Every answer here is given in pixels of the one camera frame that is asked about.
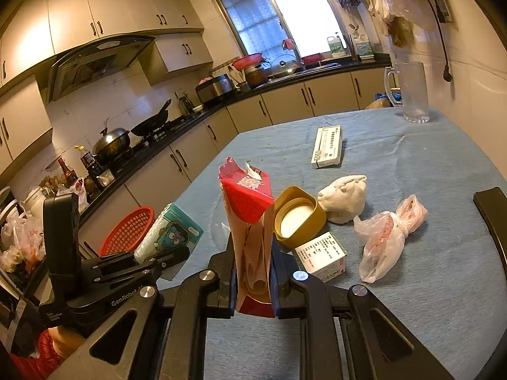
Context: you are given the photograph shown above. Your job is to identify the kitchen window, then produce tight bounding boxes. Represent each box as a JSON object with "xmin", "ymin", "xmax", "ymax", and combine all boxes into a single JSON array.
[{"xmin": 215, "ymin": 0, "xmax": 356, "ymax": 61}]

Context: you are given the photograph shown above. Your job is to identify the dark chair back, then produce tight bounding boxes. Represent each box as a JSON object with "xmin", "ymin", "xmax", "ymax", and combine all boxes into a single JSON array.
[{"xmin": 473, "ymin": 187, "xmax": 507, "ymax": 274}]

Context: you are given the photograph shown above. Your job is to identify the lower kitchen cabinets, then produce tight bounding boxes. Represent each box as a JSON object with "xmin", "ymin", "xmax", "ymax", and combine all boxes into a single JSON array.
[{"xmin": 79, "ymin": 68, "xmax": 384, "ymax": 250}]

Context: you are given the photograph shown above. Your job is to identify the hanging plastic bags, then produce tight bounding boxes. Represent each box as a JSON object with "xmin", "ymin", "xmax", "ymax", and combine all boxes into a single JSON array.
[{"xmin": 366, "ymin": 0, "xmax": 437, "ymax": 48}]

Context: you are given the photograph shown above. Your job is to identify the pink white plastic bags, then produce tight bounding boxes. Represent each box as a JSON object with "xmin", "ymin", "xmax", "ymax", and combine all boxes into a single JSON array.
[{"xmin": 1, "ymin": 214, "xmax": 46, "ymax": 274}]

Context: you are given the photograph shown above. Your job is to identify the brown clay pot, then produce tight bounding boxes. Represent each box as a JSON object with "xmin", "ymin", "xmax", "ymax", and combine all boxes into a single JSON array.
[{"xmin": 244, "ymin": 63, "xmax": 272, "ymax": 89}]

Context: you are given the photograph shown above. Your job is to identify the white cloth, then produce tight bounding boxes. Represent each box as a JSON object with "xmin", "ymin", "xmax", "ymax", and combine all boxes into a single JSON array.
[{"xmin": 317, "ymin": 175, "xmax": 367, "ymax": 225}]

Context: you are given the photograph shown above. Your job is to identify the plastic bag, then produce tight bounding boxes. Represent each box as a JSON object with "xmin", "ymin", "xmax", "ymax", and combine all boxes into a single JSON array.
[{"xmin": 353, "ymin": 194, "xmax": 428, "ymax": 284}]

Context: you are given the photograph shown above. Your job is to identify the person's left hand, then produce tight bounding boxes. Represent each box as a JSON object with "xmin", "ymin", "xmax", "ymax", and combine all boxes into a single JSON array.
[{"xmin": 48, "ymin": 326, "xmax": 86, "ymax": 359}]

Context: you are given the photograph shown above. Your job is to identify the red plastic basket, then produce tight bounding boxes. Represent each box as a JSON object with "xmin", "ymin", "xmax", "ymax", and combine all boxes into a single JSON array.
[{"xmin": 99, "ymin": 206, "xmax": 155, "ymax": 257}]

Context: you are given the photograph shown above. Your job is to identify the dark soy sauce bottle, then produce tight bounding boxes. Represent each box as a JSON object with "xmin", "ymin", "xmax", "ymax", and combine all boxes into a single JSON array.
[{"xmin": 58, "ymin": 157, "xmax": 78, "ymax": 188}]

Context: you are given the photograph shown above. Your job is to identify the kitchen cabinets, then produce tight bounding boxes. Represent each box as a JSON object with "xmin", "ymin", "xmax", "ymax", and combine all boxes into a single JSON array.
[
  {"xmin": 1, "ymin": 0, "xmax": 213, "ymax": 177},
  {"xmin": 79, "ymin": 68, "xmax": 384, "ymax": 250}
]

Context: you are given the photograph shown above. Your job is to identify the clear glass pitcher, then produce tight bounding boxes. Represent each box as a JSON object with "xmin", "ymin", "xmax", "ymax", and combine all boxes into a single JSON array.
[{"xmin": 384, "ymin": 62, "xmax": 430, "ymax": 124}]

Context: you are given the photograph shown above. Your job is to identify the black frying pan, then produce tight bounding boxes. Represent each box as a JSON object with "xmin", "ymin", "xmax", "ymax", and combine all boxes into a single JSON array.
[{"xmin": 131, "ymin": 99, "xmax": 172, "ymax": 137}]

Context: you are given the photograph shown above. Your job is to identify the black power cable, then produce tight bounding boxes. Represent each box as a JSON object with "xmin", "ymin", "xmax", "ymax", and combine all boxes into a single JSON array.
[{"xmin": 409, "ymin": 0, "xmax": 454, "ymax": 83}]

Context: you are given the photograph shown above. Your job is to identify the upper kitchen cabinets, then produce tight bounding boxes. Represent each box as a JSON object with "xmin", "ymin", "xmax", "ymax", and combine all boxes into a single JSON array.
[{"xmin": 1, "ymin": 0, "xmax": 213, "ymax": 177}]

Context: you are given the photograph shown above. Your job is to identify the long white medicine box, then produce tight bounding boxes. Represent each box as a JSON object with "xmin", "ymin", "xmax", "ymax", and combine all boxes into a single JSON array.
[{"xmin": 311, "ymin": 125, "xmax": 343, "ymax": 169}]

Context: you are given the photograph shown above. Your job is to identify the glass pot lid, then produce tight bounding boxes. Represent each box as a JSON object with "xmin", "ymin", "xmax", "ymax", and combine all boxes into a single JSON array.
[{"xmin": 271, "ymin": 54, "xmax": 301, "ymax": 78}]

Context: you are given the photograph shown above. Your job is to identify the steel lidded wok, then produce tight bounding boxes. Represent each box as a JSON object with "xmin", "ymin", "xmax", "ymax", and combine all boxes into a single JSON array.
[{"xmin": 93, "ymin": 118, "xmax": 131, "ymax": 165}]

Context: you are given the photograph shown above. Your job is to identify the teal cartoon tissue pack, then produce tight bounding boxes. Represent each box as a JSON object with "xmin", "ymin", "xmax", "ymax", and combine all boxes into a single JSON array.
[{"xmin": 134, "ymin": 202, "xmax": 204, "ymax": 281}]

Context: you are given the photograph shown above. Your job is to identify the yellow square container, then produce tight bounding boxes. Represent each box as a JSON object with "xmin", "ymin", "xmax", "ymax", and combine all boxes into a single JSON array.
[{"xmin": 274, "ymin": 186, "xmax": 327, "ymax": 250}]

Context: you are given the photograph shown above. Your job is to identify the range hood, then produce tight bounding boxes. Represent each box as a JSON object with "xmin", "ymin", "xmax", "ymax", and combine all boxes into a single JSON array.
[{"xmin": 47, "ymin": 35, "xmax": 155, "ymax": 102}]

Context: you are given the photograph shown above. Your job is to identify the red plastic basin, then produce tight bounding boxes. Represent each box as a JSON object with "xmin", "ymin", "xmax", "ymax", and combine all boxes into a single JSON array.
[{"xmin": 232, "ymin": 52, "xmax": 263, "ymax": 71}]

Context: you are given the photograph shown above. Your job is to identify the small white medicine box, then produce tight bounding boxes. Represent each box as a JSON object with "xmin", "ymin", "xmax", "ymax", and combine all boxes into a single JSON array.
[{"xmin": 295, "ymin": 231, "xmax": 347, "ymax": 282}]

